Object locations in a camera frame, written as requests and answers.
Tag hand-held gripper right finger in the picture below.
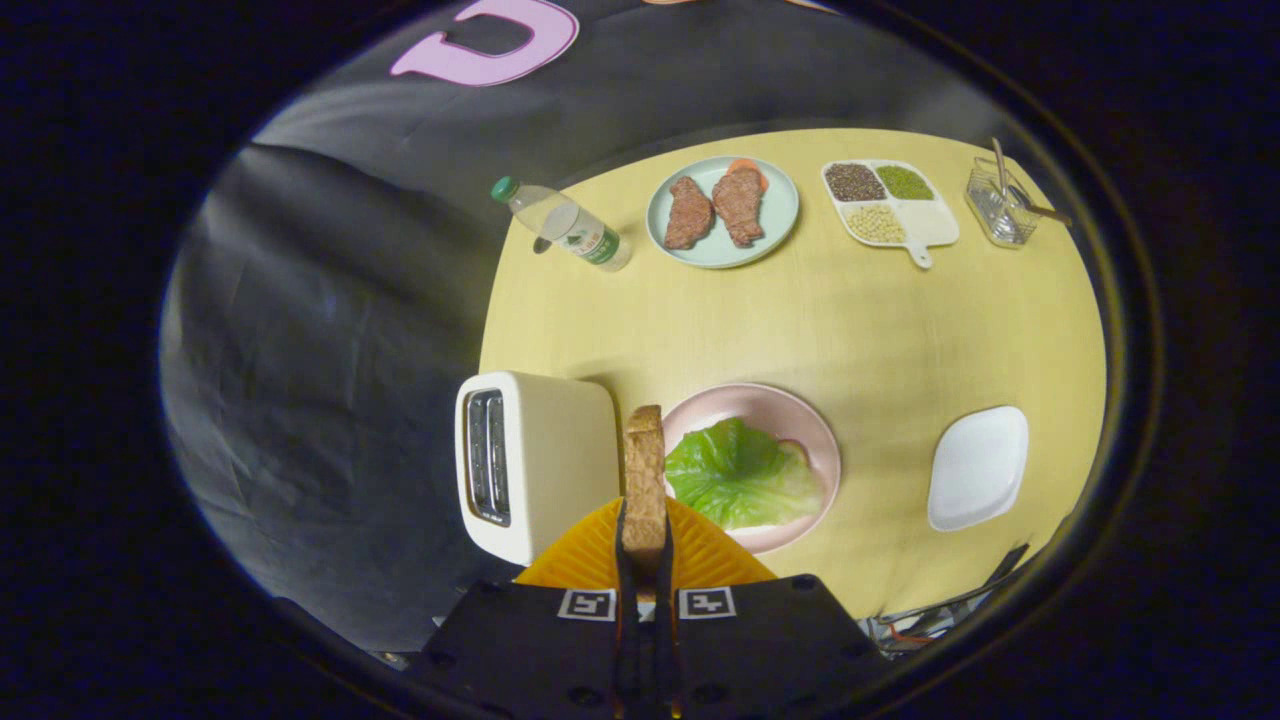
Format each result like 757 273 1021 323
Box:
655 497 886 720

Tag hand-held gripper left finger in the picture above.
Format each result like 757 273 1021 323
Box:
420 497 656 720

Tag toasted bread slice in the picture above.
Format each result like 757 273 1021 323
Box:
621 404 669 559

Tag green lettuce leaf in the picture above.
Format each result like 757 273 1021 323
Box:
664 417 826 531

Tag cream toaster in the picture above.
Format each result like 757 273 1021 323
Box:
455 371 622 567

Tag pink round plate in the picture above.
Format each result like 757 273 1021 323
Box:
660 383 842 556

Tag white square plate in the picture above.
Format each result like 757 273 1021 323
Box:
927 405 1030 532

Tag clear plastic water bottle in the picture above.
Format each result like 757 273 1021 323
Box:
490 176 633 273

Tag pale green round plate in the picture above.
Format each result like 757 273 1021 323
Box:
646 155 801 270

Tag yellow soybeans heap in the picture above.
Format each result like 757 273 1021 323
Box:
846 204 907 244

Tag white divided tray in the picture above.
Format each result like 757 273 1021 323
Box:
821 158 961 270

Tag dark brown beans heap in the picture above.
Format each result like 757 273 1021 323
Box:
825 163 887 203

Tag green beans heap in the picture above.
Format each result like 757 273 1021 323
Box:
876 165 936 201

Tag clear glass utensil holder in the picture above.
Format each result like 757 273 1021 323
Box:
965 157 1041 249

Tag metal utensil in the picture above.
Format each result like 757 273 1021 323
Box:
1010 185 1073 227

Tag dark cables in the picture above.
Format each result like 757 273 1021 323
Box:
865 543 1031 656

